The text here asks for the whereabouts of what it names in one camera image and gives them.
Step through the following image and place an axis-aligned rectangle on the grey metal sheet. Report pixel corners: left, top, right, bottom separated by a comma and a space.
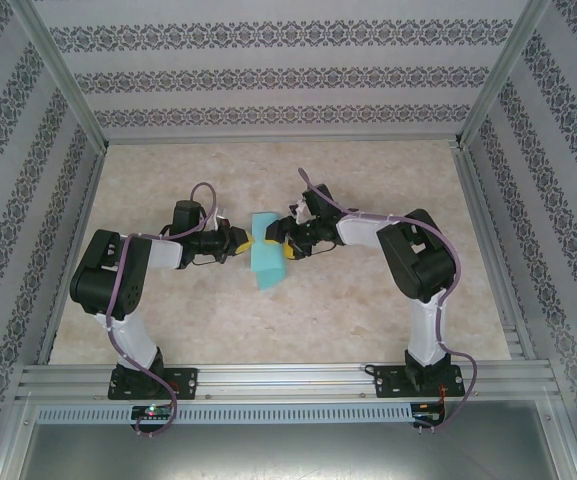
15, 399, 569, 480

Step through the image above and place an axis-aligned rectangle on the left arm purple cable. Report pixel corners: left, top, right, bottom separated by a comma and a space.
106, 180, 225, 440

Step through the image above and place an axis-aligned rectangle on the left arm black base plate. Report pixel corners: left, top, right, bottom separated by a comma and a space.
107, 367, 200, 401

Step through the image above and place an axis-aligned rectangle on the slotted grey cable duct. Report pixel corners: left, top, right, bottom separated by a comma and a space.
35, 403, 414, 424

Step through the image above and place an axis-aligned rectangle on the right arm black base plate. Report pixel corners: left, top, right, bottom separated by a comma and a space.
365, 364, 467, 400

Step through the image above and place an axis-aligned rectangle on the teal cloth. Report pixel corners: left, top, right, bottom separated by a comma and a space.
248, 212, 289, 292

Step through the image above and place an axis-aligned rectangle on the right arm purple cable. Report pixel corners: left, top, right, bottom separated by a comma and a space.
297, 167, 480, 436

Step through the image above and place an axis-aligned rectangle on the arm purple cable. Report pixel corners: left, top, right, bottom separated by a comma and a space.
297, 167, 480, 436
106, 180, 225, 440

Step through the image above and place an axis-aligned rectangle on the wide aluminium mounting rail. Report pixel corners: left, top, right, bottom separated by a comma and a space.
15, 363, 562, 401

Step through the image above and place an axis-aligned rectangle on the circuit board with green light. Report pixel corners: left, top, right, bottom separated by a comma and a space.
131, 405, 174, 420

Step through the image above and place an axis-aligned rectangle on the aluminium frame post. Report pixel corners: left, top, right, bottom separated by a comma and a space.
10, 0, 109, 151
455, 0, 554, 149

